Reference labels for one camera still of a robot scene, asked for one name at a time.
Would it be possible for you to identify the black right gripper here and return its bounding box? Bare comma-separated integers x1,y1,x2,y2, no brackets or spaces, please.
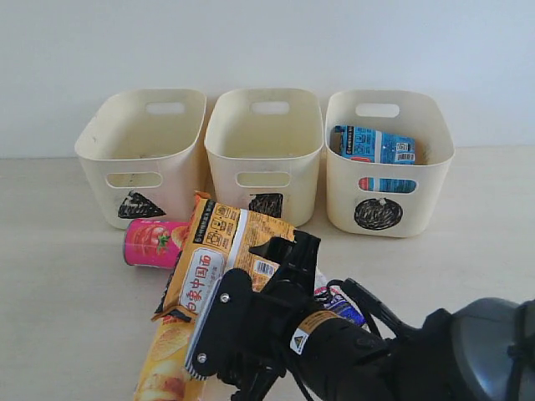
185,230,334,400

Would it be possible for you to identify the orange instant noodle packet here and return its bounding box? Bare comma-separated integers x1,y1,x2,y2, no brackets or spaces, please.
152,192,295,322

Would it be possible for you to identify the white blue milk carton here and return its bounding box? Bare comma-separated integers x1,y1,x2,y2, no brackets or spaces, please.
314,270,369,330

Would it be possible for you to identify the yellow Lays chips can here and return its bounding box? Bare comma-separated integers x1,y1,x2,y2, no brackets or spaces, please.
133,317,205,401

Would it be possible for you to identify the blue instant noodle packet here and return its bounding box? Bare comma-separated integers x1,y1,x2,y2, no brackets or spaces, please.
333,125,416,194

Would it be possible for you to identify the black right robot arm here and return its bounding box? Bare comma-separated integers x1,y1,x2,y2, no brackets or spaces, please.
185,231,534,400

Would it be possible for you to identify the pink Lays chips can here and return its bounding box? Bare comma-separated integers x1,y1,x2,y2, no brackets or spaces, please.
123,219,190,269

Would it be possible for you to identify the cream bin with square mark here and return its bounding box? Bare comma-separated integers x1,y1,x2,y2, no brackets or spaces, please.
204,88,324,226

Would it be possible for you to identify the cream bin with circle mark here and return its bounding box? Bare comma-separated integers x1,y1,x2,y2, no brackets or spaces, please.
325,89,455,237

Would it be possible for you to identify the cream bin with triangle mark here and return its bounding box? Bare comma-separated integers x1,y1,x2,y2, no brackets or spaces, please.
74,89,207,229

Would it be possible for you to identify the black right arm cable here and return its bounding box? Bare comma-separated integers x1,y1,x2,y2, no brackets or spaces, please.
325,278,419,339

